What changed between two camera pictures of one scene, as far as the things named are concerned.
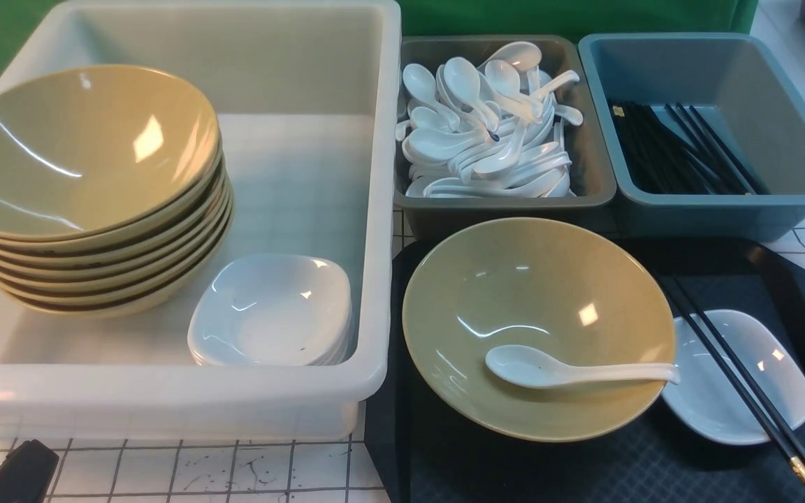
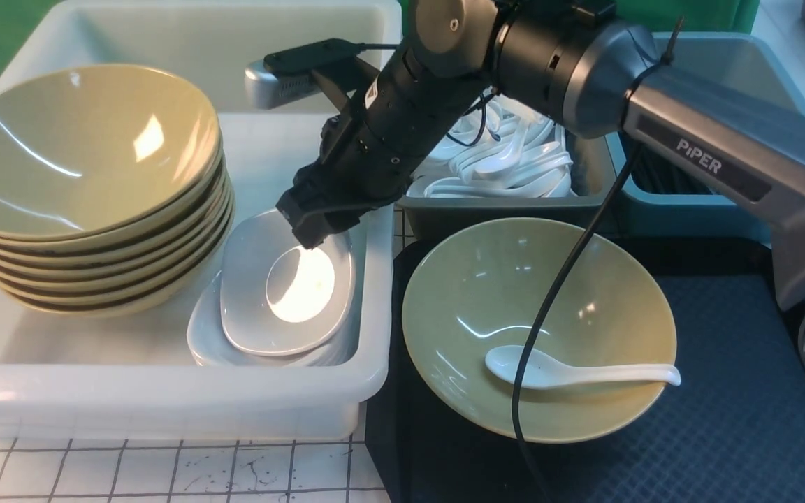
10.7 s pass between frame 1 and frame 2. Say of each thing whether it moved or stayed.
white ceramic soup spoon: stayed
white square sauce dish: moved
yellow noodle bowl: stayed
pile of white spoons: stayed
